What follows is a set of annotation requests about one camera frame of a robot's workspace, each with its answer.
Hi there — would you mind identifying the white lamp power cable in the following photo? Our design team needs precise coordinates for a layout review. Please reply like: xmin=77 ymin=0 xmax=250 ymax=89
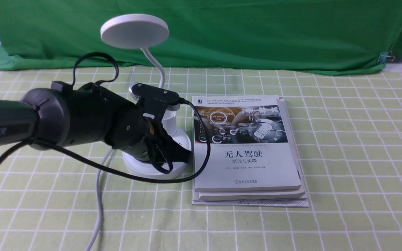
xmin=85 ymin=148 xmax=115 ymax=251

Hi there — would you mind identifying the green backdrop cloth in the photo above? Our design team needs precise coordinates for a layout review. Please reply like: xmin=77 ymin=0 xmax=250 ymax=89
xmin=0 ymin=0 xmax=402 ymax=76

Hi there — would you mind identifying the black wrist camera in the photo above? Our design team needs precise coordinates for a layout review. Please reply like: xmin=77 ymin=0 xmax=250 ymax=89
xmin=129 ymin=83 xmax=181 ymax=122

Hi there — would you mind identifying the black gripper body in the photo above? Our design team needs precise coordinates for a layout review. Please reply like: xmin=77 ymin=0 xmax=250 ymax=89
xmin=126 ymin=115 xmax=192 ymax=164

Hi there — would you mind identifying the top book self-driving cover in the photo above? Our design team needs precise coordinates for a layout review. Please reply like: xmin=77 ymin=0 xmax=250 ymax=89
xmin=192 ymin=96 xmax=302 ymax=193

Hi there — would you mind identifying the blue binder clip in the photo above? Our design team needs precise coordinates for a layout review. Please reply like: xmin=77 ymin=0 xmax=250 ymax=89
xmin=377 ymin=51 xmax=395 ymax=64

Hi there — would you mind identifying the white desk lamp with sockets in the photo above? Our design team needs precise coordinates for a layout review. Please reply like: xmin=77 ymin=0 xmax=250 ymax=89
xmin=100 ymin=13 xmax=192 ymax=181

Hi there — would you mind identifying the middle book under top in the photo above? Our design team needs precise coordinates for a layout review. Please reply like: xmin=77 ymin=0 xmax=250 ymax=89
xmin=198 ymin=99 xmax=306 ymax=201

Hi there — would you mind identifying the black camera cable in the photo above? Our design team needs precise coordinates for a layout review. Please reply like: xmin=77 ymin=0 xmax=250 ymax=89
xmin=0 ymin=52 xmax=211 ymax=251

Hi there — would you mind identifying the green checked tablecloth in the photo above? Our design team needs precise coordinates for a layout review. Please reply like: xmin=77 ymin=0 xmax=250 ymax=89
xmin=0 ymin=68 xmax=402 ymax=251

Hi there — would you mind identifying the bottom white paper booklet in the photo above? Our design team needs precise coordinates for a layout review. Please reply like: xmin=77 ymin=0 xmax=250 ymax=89
xmin=192 ymin=97 xmax=310 ymax=208

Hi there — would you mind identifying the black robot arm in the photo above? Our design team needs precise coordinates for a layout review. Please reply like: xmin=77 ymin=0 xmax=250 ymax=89
xmin=0 ymin=81 xmax=191 ymax=165

